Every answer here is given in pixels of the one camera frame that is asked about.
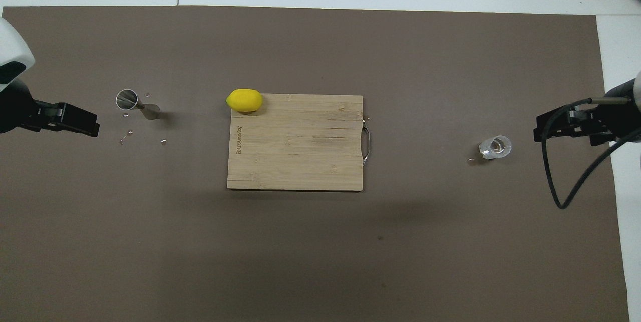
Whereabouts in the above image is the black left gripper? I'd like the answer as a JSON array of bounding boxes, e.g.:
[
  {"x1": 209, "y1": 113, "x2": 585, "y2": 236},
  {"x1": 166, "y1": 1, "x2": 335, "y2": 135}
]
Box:
[{"x1": 0, "y1": 79, "x2": 100, "y2": 138}]

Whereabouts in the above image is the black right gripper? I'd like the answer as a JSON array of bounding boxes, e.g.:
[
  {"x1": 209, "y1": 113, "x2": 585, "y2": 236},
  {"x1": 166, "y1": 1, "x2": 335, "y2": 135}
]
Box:
[{"x1": 533, "y1": 79, "x2": 641, "y2": 147}]

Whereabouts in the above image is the steel cocktail jigger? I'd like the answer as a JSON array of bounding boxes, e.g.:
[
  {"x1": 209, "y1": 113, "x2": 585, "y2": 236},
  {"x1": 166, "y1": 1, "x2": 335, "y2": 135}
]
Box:
[{"x1": 116, "y1": 89, "x2": 161, "y2": 120}]

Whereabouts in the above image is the small clear glass cup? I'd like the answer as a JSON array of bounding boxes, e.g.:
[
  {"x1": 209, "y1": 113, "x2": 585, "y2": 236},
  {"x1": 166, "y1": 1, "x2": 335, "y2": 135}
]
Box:
[{"x1": 478, "y1": 135, "x2": 513, "y2": 161}]

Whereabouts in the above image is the yellow lemon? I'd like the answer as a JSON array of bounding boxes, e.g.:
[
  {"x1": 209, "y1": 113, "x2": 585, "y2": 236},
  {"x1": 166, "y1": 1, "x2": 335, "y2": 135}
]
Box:
[{"x1": 226, "y1": 89, "x2": 263, "y2": 113}]

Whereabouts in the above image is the bamboo cutting board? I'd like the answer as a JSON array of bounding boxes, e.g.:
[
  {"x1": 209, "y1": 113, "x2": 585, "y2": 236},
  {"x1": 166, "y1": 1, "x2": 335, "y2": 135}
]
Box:
[{"x1": 227, "y1": 94, "x2": 372, "y2": 192}]

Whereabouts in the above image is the brown table mat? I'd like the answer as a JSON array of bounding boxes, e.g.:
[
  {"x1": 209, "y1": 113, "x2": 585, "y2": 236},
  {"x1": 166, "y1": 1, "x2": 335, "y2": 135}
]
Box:
[{"x1": 0, "y1": 6, "x2": 630, "y2": 322}]

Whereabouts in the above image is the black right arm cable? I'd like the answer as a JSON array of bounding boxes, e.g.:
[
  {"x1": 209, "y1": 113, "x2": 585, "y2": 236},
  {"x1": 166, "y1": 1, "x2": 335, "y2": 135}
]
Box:
[{"x1": 543, "y1": 96, "x2": 641, "y2": 210}]

